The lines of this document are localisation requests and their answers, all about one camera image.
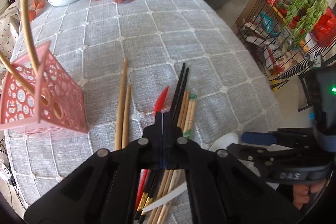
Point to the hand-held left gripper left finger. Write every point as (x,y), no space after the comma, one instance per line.
(158,134)

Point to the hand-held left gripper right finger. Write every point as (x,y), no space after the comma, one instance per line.
(168,134)

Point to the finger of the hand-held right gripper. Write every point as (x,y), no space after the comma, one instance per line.
(252,154)
(257,138)

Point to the white ceramic spoon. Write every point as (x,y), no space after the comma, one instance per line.
(225,140)

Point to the light bamboo chopstick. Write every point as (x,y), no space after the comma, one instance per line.
(186,108)
(182,108)

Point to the red plastic spoon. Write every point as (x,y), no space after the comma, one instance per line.
(160,100)

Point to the plain wooden chopstick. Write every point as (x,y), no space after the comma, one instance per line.
(126,113)
(122,98)

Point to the black chopstick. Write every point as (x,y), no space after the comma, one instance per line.
(183,90)
(178,87)

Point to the white plastic spoon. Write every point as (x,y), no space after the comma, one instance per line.
(168,199)

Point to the pink perforated utensil holder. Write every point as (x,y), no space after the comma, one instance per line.
(65,98)

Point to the person's right hand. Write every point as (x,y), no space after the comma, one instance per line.
(304,195)

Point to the grey quilted tablecloth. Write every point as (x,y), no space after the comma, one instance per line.
(157,43)

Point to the red plastic bag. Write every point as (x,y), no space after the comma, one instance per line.
(325,27)

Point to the teal snack packet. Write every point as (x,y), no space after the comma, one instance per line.
(269,24)

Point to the bunch of green vegetables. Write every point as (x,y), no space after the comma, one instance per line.
(307,3)

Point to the long bamboo cooking chopstick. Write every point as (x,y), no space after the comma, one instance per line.
(15,74)
(28,29)

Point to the small tangerine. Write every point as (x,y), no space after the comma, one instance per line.
(32,15)
(38,3)

